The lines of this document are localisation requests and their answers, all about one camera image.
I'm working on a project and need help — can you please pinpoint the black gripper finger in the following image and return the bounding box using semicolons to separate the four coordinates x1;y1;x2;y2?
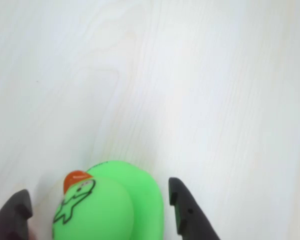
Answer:
0;189;34;240
168;177;221;240

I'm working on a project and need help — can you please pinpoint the green rubber duck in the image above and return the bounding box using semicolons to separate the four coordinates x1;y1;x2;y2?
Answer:
52;160;165;240

